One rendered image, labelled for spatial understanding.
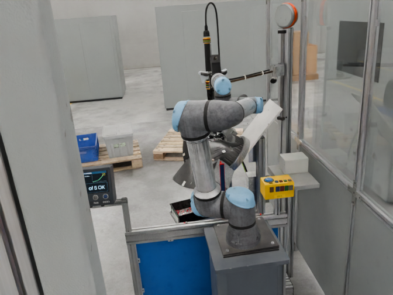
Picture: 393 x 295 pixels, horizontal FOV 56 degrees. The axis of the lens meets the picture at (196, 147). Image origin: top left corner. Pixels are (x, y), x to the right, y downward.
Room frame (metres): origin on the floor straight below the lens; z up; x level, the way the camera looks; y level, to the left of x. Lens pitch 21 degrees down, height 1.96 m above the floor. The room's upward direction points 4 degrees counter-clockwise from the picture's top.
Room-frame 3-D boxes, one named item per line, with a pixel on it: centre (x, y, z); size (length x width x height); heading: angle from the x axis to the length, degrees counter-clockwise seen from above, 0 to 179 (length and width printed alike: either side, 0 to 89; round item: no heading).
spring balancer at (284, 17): (2.59, -0.66, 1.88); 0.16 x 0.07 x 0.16; 39
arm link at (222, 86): (1.68, -0.14, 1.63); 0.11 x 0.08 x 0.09; 4
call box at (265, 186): (1.80, -0.42, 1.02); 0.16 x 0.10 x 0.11; 94
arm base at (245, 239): (1.35, -0.17, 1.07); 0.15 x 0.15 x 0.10
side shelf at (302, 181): (2.29, -0.64, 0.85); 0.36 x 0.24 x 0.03; 4
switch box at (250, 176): (2.39, -0.42, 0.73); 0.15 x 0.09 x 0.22; 94
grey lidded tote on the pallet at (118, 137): (4.95, 1.08, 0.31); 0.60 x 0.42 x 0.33; 11
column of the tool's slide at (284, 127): (2.59, -0.66, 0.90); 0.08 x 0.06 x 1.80; 39
